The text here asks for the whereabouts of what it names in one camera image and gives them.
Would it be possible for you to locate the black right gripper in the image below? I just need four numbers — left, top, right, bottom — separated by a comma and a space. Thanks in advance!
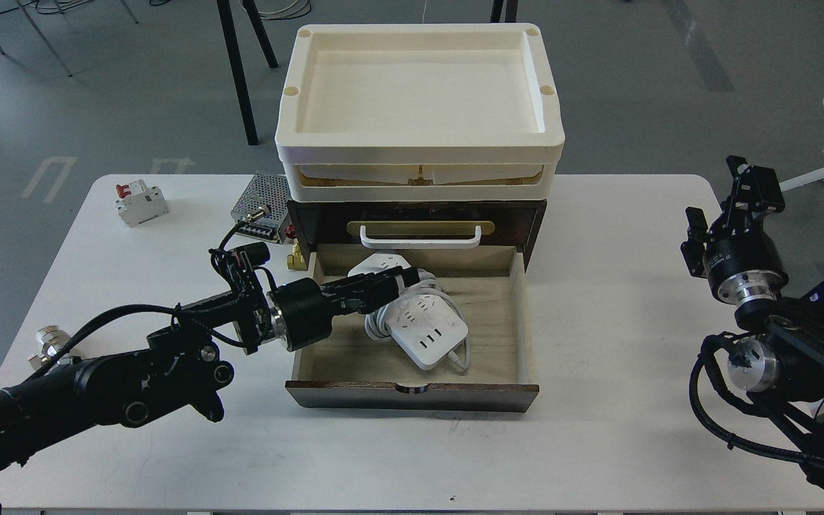
681, 155, 789, 301

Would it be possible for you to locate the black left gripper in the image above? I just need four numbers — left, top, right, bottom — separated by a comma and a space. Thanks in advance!
269, 266, 421, 351

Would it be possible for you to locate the white power strip with cable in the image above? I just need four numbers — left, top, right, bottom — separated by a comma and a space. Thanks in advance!
364, 268, 471, 373

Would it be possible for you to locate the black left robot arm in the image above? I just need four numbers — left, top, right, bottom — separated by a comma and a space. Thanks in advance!
0, 243, 426, 513

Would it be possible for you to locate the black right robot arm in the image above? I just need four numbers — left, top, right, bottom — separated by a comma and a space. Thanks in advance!
680, 155, 824, 490

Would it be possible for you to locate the dark wooden cabinet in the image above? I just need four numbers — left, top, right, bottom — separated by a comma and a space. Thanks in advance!
288, 200, 549, 260

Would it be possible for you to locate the open wooden drawer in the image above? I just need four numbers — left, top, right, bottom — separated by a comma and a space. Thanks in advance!
285, 247, 539, 413

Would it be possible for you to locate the brass fitting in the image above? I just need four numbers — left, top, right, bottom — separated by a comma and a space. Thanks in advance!
285, 240, 308, 273

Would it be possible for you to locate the silver metal power supply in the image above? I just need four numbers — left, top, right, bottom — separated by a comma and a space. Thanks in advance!
231, 173, 291, 243

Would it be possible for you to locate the cream plastic tray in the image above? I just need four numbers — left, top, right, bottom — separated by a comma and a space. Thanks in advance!
275, 23, 566, 202

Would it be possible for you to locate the white drawer handle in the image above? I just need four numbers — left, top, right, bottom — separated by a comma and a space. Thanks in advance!
360, 225, 483, 249

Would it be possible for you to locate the white circuit breaker red switch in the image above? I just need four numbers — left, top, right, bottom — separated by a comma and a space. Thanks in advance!
115, 180, 170, 227

